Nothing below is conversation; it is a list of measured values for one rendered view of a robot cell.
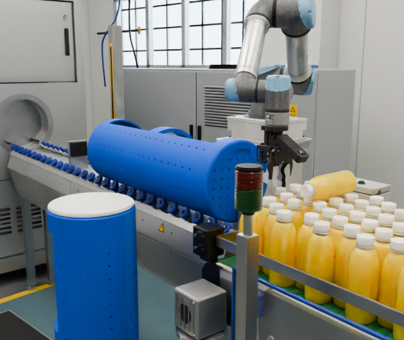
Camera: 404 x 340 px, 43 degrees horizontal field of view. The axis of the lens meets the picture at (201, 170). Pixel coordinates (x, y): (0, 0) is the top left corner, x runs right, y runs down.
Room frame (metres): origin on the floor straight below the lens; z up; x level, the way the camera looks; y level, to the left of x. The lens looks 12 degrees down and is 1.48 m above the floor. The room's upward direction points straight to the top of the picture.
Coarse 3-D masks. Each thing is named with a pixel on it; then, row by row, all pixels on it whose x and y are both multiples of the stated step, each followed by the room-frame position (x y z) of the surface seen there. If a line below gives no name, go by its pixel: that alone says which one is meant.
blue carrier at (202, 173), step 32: (96, 128) 2.29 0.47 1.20; (128, 128) 2.12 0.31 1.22; (160, 128) 2.00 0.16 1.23; (96, 160) 2.20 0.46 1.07; (128, 160) 1.97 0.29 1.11; (160, 160) 1.81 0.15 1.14; (192, 160) 1.67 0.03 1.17; (224, 160) 1.63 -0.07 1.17; (160, 192) 1.84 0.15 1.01; (192, 192) 1.65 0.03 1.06; (224, 192) 1.63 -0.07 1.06
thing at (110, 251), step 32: (64, 224) 1.48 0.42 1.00; (96, 224) 1.48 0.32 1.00; (128, 224) 1.55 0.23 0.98; (64, 256) 1.49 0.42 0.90; (96, 256) 1.48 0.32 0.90; (128, 256) 1.55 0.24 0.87; (64, 288) 1.49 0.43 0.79; (96, 288) 1.48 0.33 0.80; (128, 288) 1.54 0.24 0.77; (64, 320) 1.49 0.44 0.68; (96, 320) 1.47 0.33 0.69; (128, 320) 1.54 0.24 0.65
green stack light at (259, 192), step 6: (234, 192) 1.11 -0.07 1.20; (240, 192) 1.08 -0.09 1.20; (246, 192) 1.08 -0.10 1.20; (252, 192) 1.08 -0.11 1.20; (258, 192) 1.08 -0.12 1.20; (234, 198) 1.11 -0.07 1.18; (240, 198) 1.08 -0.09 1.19; (246, 198) 1.08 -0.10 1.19; (252, 198) 1.08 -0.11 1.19; (258, 198) 1.08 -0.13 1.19; (234, 204) 1.10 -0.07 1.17; (240, 204) 1.08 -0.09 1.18; (246, 204) 1.08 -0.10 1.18; (252, 204) 1.08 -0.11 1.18; (258, 204) 1.08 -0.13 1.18; (240, 210) 1.08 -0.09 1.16; (246, 210) 1.08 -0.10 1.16; (252, 210) 1.08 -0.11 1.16; (258, 210) 1.08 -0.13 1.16
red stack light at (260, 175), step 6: (240, 174) 1.08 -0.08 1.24; (246, 174) 1.08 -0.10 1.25; (252, 174) 1.08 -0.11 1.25; (258, 174) 1.08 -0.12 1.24; (240, 180) 1.08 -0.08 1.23; (246, 180) 1.08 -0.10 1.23; (252, 180) 1.08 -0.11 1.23; (258, 180) 1.08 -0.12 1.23; (240, 186) 1.08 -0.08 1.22; (246, 186) 1.08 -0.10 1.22; (252, 186) 1.08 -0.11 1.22; (258, 186) 1.08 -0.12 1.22
